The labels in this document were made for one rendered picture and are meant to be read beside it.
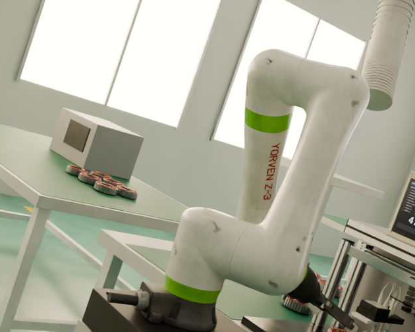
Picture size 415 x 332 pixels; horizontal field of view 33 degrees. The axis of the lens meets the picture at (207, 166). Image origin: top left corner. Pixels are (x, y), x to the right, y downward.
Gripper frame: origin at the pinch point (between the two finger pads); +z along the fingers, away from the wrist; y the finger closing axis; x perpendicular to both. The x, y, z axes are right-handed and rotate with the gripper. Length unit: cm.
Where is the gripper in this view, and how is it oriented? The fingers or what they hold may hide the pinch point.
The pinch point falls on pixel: (334, 319)
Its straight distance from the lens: 203.9
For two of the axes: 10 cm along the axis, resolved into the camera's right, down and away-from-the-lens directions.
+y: 5.8, 2.6, -7.7
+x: 6.1, -7.7, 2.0
